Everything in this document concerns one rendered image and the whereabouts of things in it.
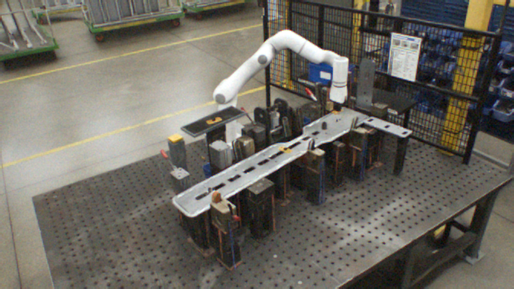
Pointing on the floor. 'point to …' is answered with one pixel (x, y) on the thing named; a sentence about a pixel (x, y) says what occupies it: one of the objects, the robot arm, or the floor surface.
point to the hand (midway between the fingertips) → (337, 107)
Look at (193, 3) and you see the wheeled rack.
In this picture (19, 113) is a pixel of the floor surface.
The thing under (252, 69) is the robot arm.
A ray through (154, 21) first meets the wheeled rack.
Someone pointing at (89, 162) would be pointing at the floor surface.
